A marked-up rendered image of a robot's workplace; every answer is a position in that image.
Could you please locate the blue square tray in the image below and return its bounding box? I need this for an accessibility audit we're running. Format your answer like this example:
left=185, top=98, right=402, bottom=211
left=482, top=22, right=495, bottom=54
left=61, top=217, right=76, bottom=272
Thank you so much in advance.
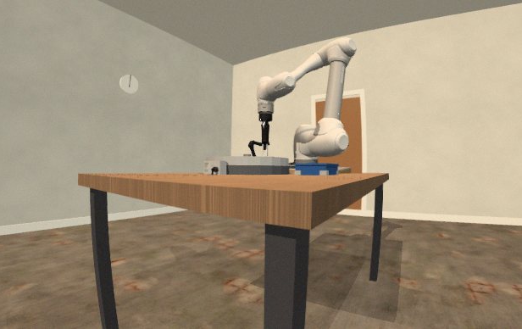
left=294, top=163, right=339, bottom=176

